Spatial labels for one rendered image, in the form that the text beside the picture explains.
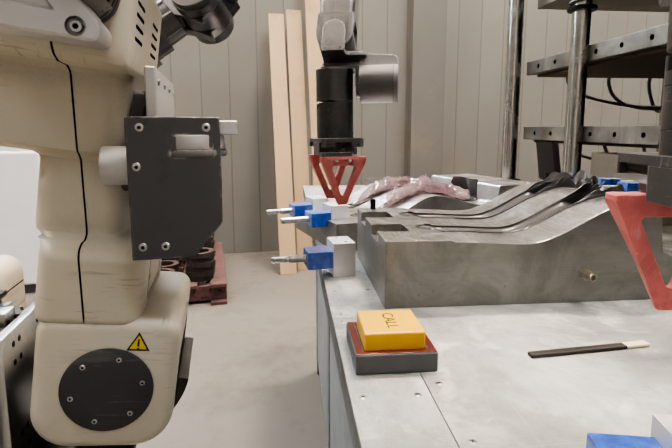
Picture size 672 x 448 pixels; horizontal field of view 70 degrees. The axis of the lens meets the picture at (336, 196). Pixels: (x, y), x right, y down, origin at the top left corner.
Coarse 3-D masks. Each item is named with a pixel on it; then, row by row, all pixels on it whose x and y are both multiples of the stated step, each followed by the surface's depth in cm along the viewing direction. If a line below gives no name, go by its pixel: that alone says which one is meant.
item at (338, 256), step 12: (336, 240) 77; (348, 240) 77; (312, 252) 75; (324, 252) 75; (336, 252) 75; (348, 252) 76; (312, 264) 75; (324, 264) 75; (336, 264) 75; (348, 264) 76; (336, 276) 76
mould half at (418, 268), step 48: (384, 240) 62; (432, 240) 62; (480, 240) 63; (528, 240) 64; (576, 240) 64; (384, 288) 62; (432, 288) 63; (480, 288) 63; (528, 288) 64; (576, 288) 64; (624, 288) 65
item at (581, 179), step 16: (560, 176) 84; (576, 176) 80; (528, 192) 84; (576, 192) 73; (592, 192) 69; (496, 208) 84; (544, 208) 73; (560, 208) 72; (512, 224) 73; (528, 224) 72
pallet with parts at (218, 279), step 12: (204, 252) 286; (216, 252) 354; (168, 264) 310; (180, 264) 331; (192, 264) 284; (204, 264) 284; (216, 264) 323; (192, 276) 285; (204, 276) 286; (216, 276) 297; (192, 288) 279; (204, 288) 285; (216, 288) 287; (192, 300) 284; (204, 300) 286; (216, 300) 286
